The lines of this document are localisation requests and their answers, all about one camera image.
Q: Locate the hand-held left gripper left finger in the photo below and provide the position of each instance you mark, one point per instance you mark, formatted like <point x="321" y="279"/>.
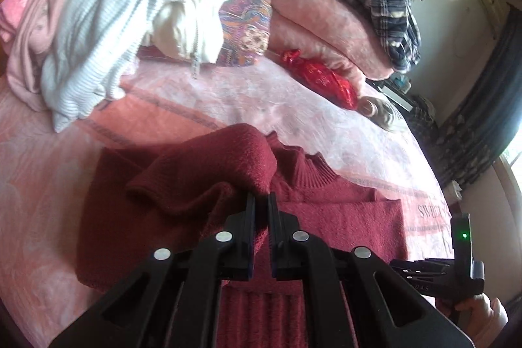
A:
<point x="246" y="236"/>

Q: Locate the person's right hand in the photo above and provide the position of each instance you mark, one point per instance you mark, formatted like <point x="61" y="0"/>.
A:
<point x="485" y="319"/>

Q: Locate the cream zippered jacket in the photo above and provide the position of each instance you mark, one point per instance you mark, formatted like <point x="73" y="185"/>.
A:
<point x="183" y="26"/>

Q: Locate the white ribbed garment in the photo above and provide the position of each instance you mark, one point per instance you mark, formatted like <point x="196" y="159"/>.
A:
<point x="122" y="5"/>

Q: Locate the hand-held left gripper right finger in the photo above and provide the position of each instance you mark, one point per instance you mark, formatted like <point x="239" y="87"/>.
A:
<point x="278" y="238"/>

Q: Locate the window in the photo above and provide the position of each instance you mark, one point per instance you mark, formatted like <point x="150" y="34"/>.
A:
<point x="514" y="176"/>

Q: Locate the pink printed blanket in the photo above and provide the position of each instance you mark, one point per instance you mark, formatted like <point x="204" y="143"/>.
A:
<point x="285" y="107"/>

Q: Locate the shiny red bag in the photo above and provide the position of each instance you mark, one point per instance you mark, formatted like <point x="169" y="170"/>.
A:
<point x="322" y="75"/>

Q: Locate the paisley patterned pillow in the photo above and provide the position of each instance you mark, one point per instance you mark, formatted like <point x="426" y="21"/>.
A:
<point x="244" y="26"/>

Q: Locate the folded pink fleece blanket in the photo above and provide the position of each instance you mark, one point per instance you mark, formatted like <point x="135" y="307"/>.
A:
<point x="326" y="17"/>

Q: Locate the pale pink garment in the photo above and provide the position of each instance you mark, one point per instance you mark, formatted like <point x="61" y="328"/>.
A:
<point x="40" y="26"/>

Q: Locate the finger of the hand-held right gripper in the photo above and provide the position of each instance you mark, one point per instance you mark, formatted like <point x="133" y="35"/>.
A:
<point x="420" y="267"/>

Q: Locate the dark curtain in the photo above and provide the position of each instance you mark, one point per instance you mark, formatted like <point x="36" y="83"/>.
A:
<point x="489" y="107"/>

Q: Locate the dark red knit sweater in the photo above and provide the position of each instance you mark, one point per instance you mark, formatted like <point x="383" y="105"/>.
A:
<point x="195" y="168"/>

